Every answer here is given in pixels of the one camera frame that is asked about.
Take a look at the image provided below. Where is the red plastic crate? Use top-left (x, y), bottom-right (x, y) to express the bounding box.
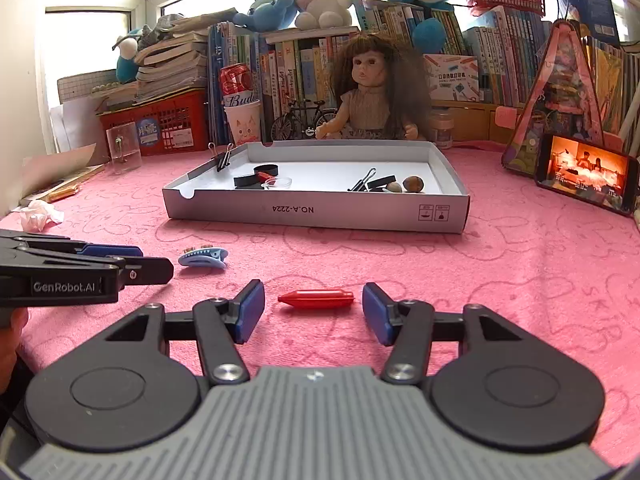
top-left (99, 88), bottom-right (209, 156)

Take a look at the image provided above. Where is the black binder clip on edge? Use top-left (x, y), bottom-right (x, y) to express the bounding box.
top-left (208, 142), bottom-right (235, 172)

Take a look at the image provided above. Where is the white shallow cardboard box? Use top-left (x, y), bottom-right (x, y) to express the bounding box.
top-left (163, 140), bottom-right (471, 234)

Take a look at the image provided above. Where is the pink triangular toy house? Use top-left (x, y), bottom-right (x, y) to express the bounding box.
top-left (496, 20), bottom-right (623, 177)

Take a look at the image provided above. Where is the blue elephant plush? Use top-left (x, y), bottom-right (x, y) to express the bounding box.
top-left (232, 0), bottom-right (298, 32)

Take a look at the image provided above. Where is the black binder clip in box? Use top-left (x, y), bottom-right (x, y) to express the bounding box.
top-left (348, 167), bottom-right (376, 192)

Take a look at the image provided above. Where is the crumpled pink tissue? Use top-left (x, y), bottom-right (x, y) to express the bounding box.
top-left (20, 200), bottom-right (65, 233)

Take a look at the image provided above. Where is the small lidded jar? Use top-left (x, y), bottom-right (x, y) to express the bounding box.
top-left (430, 110), bottom-right (454, 150)

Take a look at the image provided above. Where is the red Budweiser can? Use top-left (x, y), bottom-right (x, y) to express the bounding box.
top-left (219, 63), bottom-right (255, 107)

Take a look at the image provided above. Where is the smartphone playing video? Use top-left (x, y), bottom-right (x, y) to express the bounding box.
top-left (534, 134), bottom-right (639, 217)

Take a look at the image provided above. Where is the pink table cloth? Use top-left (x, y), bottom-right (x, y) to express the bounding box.
top-left (21, 148), bottom-right (639, 465)

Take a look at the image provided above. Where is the light blue hair clip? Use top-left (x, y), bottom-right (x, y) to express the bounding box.
top-left (178, 246), bottom-right (229, 270)

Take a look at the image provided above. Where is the clear plastic cup lid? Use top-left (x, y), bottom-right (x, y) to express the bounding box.
top-left (262, 176), bottom-right (292, 191)

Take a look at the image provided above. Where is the black round puck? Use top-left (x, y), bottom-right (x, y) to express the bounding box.
top-left (233, 172), bottom-right (271, 188)
top-left (367, 176), bottom-right (396, 191)
top-left (254, 164), bottom-right (279, 177)

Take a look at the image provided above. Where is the white paper cup with cat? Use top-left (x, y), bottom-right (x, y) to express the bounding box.
top-left (224, 101), bottom-right (262, 146)

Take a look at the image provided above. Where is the brown-haired doll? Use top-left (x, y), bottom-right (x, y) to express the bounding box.
top-left (314, 34), bottom-right (434, 141)

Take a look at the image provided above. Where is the white colourful pencil box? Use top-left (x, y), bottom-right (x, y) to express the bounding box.
top-left (423, 54), bottom-right (480, 102)

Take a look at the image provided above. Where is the blue white plush far left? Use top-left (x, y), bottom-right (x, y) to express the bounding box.
top-left (113, 36), bottom-right (138, 84)

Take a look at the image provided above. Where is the stack of books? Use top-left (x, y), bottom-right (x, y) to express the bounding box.
top-left (91, 8), bottom-right (236, 106)

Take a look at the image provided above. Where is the black miniature bicycle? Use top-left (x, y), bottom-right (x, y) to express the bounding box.
top-left (270, 100), bottom-right (337, 141)

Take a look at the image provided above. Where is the brown walnut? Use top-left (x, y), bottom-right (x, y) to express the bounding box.
top-left (402, 174), bottom-right (424, 193)

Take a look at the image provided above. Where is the person's left hand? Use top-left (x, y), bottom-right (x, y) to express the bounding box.
top-left (0, 308), bottom-right (28, 393)

